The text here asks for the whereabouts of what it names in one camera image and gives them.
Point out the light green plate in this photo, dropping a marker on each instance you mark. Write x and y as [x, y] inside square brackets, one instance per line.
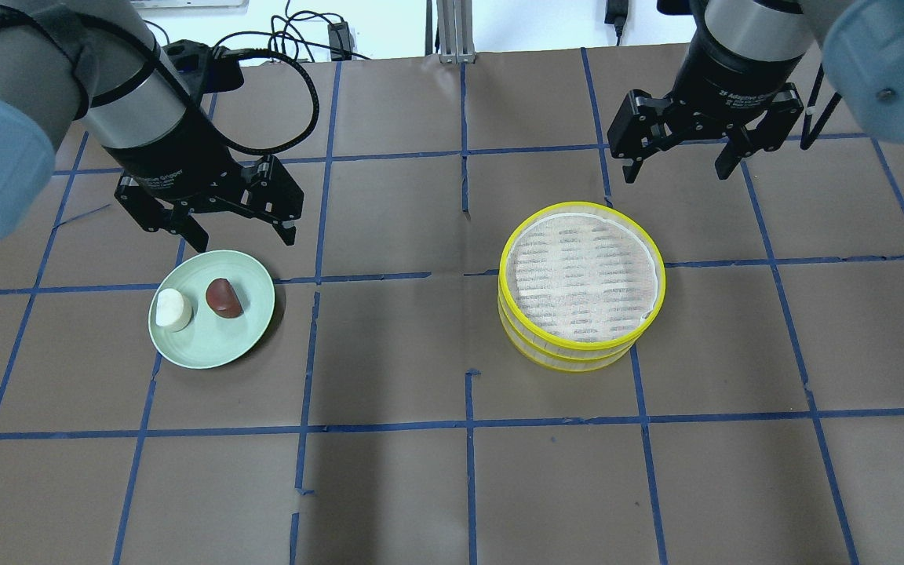
[209, 341]

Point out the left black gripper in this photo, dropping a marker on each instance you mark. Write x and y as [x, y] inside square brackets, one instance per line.
[172, 163]

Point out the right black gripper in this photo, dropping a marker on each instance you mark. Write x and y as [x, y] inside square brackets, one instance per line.
[727, 81]

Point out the yellow steamer layer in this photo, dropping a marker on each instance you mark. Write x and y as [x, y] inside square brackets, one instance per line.
[582, 275]
[555, 356]

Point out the white steamed bun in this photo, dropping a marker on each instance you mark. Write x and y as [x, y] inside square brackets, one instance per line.
[173, 310]

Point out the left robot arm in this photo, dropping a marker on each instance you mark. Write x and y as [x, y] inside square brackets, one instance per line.
[98, 63]

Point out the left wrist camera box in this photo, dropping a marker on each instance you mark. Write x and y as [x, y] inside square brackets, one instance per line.
[204, 69]

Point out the dark red bun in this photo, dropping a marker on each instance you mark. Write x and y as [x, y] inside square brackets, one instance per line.
[222, 300]

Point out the aluminium frame post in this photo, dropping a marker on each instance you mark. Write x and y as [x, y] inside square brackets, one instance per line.
[454, 26]

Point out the black power adapter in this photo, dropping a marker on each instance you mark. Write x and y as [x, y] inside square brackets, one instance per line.
[341, 44]

